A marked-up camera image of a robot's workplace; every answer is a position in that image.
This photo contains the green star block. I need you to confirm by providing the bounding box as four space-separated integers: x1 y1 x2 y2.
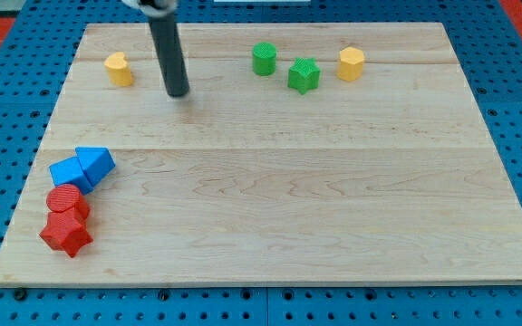
287 57 321 94

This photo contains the red star block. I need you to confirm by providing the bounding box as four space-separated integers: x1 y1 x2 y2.
39 208 93 258

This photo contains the wooden board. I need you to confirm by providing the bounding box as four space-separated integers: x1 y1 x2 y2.
0 23 522 288

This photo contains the green cylinder block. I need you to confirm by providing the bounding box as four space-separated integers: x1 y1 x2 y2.
252 42 277 76

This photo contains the yellow hexagon block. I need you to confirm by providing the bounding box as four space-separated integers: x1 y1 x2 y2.
336 47 365 82

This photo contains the blue triangle block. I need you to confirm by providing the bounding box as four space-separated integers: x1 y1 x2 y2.
75 147 115 187

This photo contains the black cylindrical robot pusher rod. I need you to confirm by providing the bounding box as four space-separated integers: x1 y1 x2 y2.
143 0 189 98

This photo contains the yellow heart block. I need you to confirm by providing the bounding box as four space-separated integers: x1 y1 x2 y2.
103 52 134 87

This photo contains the blue cube block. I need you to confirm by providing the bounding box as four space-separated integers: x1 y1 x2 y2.
49 157 93 195

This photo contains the red cylinder block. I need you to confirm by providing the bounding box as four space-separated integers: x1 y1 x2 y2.
46 184 91 220

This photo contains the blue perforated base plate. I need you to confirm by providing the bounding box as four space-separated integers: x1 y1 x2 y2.
0 0 522 325

